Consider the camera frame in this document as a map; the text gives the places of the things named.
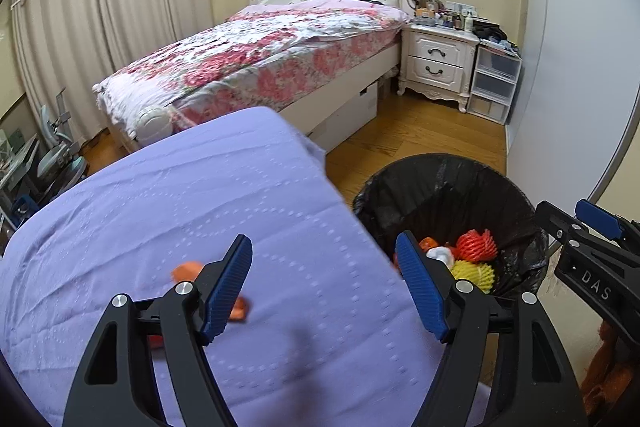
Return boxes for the yellow foam fruit net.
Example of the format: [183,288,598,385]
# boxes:
[451,260,496,294]

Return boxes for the red foam fruit net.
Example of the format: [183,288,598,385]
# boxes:
[454,230,498,263]

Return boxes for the orange plastic bag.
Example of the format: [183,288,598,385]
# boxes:
[419,237,439,253]

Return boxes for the orange wrapper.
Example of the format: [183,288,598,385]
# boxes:
[171,261,250,322]

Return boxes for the white tissue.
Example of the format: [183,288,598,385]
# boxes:
[426,246,456,270]

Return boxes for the black lined trash bin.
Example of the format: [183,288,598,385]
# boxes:
[352,153,549,298]

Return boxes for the white sliding wardrobe door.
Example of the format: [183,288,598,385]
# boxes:
[506,0,639,212]

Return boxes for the purple table cloth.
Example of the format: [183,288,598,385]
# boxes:
[1,107,444,426]

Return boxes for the plastic drawer unit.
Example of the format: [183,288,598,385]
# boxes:
[468,40,522,124]

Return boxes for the white nightstand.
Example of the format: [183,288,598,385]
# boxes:
[397,24,480,113]

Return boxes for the grey desk chair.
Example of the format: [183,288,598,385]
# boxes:
[37,90,88,195]

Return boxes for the white under-bed box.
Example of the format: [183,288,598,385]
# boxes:
[308,82,378,153]

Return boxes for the desk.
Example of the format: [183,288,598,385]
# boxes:
[1,134,39,217]

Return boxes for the floral bed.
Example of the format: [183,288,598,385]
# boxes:
[92,0,409,146]

